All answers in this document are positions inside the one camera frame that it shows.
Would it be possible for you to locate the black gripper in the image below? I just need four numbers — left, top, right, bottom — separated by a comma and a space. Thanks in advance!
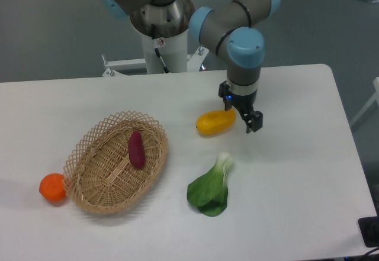
218, 82, 263, 134

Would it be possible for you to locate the yellow mango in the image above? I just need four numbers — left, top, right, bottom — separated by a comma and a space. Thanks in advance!
196, 109, 236, 136

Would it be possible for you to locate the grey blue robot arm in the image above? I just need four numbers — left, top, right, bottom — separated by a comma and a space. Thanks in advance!
102, 0, 281, 132

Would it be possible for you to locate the green bok choy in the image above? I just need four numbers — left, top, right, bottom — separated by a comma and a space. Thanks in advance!
187, 152, 234, 217

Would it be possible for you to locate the purple sweet potato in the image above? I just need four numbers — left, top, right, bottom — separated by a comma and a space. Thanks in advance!
128, 131, 145, 169

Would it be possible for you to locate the woven wicker basket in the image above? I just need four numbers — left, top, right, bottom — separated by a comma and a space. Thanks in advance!
63, 111, 168, 214

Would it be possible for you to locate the black device at table edge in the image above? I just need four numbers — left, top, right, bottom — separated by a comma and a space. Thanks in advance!
358, 216, 378, 247

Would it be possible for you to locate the orange tangerine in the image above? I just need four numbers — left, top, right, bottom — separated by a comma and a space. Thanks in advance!
39, 173, 66, 203

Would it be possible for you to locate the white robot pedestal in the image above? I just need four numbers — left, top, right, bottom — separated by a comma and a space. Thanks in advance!
101, 0, 214, 78

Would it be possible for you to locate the black cable on pedestal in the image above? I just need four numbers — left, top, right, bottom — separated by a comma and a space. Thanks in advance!
151, 24, 172, 74

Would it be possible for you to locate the white frame at right edge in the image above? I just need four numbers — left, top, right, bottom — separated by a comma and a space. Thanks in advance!
349, 77, 378, 131

